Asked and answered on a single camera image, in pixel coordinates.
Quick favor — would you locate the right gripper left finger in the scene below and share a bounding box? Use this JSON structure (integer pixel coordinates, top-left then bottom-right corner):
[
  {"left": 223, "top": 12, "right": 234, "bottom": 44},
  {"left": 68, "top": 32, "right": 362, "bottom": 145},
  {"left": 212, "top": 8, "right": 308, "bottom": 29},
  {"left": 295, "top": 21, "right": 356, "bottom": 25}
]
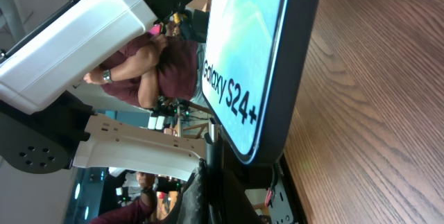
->
[{"left": 162, "top": 159, "right": 208, "bottom": 224}]

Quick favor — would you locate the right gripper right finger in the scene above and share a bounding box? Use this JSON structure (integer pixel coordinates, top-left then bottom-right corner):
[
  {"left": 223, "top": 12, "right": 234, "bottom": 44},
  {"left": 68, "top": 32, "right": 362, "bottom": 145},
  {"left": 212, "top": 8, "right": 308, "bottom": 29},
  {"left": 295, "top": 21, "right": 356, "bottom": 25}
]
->
[{"left": 221, "top": 169, "right": 264, "bottom": 224}]

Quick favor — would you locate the black USB-C charging cable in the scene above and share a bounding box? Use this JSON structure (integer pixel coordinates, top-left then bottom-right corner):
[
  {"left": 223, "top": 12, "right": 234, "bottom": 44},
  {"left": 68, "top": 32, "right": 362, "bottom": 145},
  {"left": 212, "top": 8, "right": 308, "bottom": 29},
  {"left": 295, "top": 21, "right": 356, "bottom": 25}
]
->
[{"left": 203, "top": 118, "right": 226, "bottom": 224}]

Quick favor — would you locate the blue Samsung Galaxy smartphone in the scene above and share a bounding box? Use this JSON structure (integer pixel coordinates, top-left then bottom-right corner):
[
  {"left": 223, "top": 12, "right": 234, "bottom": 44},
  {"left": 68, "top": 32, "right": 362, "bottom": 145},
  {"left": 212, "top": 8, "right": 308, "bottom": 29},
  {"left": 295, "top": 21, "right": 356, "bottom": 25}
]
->
[{"left": 202, "top": 0, "right": 318, "bottom": 164}]

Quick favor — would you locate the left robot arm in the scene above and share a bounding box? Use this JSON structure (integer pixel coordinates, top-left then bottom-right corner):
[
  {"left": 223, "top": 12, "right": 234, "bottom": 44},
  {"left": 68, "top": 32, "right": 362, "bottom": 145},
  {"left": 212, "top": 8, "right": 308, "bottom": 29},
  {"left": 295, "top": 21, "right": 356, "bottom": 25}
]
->
[{"left": 1, "top": 0, "right": 205, "bottom": 180}]

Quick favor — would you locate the person in maroon shirt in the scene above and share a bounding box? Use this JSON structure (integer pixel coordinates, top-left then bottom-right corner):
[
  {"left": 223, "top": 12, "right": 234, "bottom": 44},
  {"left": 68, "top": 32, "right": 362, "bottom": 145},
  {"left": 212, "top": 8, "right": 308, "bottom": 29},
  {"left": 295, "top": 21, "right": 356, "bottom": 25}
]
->
[{"left": 83, "top": 32, "right": 207, "bottom": 110}]

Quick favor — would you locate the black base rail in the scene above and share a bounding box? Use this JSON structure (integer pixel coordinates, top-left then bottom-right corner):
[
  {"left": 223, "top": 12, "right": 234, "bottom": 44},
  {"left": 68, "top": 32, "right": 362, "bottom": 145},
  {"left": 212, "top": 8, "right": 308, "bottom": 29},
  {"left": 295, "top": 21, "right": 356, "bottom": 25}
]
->
[{"left": 265, "top": 155, "right": 308, "bottom": 224}]

